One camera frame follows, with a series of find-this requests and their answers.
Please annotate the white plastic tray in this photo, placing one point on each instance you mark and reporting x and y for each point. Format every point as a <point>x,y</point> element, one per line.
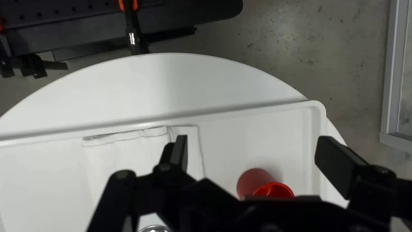
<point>51,179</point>

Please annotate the white round table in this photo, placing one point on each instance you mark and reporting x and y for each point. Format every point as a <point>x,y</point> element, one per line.
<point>140,87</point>

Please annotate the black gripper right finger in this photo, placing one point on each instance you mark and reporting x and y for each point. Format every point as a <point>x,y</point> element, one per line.
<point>361,184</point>

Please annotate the orange black clamp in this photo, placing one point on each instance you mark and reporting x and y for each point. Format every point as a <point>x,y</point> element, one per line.
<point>132,32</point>

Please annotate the black perforated mounting board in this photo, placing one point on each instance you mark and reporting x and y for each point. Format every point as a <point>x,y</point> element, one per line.
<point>34,26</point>

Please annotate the red metal mug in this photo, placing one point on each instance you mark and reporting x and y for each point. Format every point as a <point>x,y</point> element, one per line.
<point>258,182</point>

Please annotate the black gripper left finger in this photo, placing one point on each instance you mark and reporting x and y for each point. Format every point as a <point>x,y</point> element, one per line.
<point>175,154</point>

